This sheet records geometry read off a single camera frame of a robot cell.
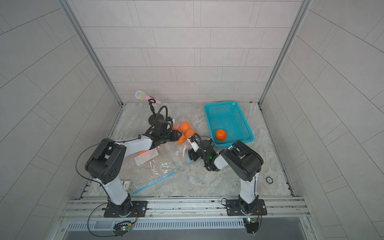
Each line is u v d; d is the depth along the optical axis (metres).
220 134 0.92
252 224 0.69
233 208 0.71
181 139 0.91
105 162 0.47
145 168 0.82
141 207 0.71
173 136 0.82
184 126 0.95
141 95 0.85
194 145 0.81
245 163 0.49
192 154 0.81
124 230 0.65
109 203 0.72
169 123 0.79
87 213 0.71
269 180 0.80
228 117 1.08
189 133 0.94
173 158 0.89
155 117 1.00
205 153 0.72
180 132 0.91
